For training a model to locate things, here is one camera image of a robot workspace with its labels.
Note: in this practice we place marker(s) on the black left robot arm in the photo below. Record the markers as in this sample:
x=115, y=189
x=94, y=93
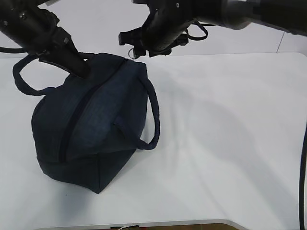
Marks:
x=12, y=21

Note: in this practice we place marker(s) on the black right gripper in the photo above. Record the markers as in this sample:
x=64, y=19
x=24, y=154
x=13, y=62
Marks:
x=161, y=32

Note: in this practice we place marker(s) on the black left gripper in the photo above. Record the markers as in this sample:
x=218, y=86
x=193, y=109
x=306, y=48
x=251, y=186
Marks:
x=52, y=44

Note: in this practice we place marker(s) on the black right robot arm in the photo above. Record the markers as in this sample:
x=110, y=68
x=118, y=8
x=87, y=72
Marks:
x=286, y=15

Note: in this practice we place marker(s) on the navy blue lunch bag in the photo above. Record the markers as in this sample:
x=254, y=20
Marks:
x=86, y=130

